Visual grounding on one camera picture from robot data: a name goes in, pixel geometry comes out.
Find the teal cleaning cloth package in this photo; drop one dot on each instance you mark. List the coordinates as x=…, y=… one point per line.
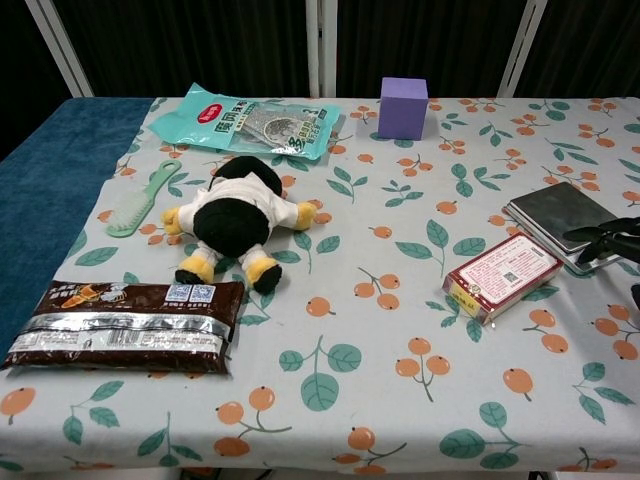
x=220, y=120

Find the purple foam cube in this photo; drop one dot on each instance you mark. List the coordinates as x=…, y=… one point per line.
x=402, y=110

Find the brown sauce packet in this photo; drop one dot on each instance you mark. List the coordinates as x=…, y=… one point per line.
x=125, y=325

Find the green plastic brush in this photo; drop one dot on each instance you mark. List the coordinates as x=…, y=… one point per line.
x=135, y=205

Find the black curtain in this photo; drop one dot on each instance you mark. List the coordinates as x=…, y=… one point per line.
x=200, y=40

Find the blue table cover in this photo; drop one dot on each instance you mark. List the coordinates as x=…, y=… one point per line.
x=45, y=165

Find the floral tablecloth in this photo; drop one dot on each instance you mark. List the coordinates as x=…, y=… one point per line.
x=375, y=300

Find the white frame post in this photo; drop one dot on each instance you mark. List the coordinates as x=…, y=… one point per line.
x=520, y=50
x=62, y=50
x=321, y=50

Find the small red packet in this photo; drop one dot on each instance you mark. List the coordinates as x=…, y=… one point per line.
x=505, y=275

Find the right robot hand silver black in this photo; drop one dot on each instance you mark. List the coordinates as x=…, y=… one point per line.
x=595, y=239

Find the black and white plush toy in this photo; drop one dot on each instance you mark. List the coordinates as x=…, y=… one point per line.
x=230, y=215

